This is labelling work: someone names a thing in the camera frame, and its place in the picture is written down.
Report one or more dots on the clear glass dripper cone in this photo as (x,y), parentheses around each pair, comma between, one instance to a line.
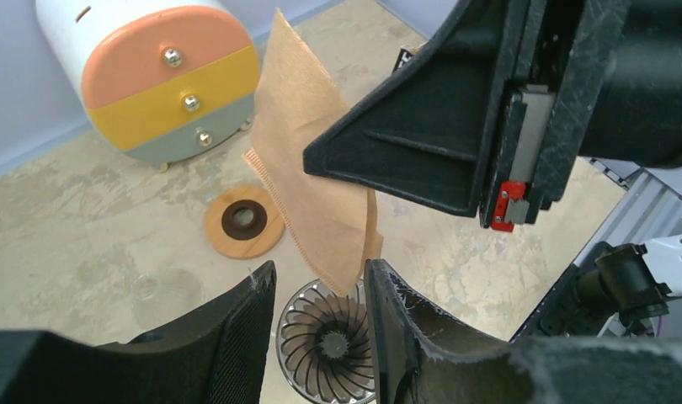
(323,345)

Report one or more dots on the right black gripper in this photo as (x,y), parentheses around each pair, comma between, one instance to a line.
(599,79)

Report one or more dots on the aluminium frame rail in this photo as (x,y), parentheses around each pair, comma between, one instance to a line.
(651,206)

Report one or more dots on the brown paper coffee filter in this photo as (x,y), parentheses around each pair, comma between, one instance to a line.
(332,223)

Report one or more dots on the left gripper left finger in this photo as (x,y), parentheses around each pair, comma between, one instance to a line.
(216,353)

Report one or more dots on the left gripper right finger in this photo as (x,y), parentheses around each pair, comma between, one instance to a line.
(422,354)

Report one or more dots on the round three-drawer storage box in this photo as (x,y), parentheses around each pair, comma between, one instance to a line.
(161,81)

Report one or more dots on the orange coffee filter box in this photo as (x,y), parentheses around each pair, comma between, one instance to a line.
(405,54)

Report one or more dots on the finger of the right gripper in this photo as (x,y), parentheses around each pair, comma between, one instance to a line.
(425,134)

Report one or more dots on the light wooden ring coaster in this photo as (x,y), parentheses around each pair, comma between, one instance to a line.
(243,223)

